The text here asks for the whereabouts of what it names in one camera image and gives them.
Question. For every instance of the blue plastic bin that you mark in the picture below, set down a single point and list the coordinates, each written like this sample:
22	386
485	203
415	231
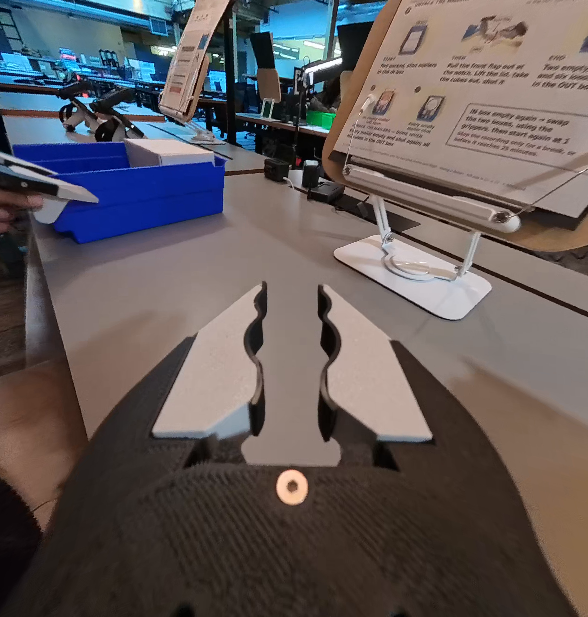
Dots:
130	197

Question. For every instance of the person's left hand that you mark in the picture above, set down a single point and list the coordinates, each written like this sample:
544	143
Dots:
5	202

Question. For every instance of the white instruction sheet stand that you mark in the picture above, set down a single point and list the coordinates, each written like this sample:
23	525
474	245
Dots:
563	236

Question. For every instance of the white cardboard mailer box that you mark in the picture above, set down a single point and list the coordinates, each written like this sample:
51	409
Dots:
173	152

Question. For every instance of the person's tan trouser leg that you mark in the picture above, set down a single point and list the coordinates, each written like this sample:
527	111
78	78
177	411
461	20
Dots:
33	434

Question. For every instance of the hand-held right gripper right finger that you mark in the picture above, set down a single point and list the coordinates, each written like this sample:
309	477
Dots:
371	381

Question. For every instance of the printed instruction sheet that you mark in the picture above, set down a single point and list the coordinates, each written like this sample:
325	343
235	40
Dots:
467	72

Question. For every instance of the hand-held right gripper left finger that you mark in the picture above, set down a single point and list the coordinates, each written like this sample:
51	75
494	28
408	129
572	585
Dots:
212	381

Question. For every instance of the person's black knitted sweater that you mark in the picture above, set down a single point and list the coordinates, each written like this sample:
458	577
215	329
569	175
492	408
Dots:
9	540

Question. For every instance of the black electronic device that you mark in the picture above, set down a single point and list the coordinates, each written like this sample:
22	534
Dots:
276	168
312	173

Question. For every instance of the green plastic bin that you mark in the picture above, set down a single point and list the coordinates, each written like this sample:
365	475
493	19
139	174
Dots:
321	118

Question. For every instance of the spare hand-held gripper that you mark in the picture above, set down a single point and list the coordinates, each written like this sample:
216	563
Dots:
77	108
115	118

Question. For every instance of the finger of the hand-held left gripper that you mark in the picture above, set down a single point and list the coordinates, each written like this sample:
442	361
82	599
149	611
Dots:
14	160
67	190

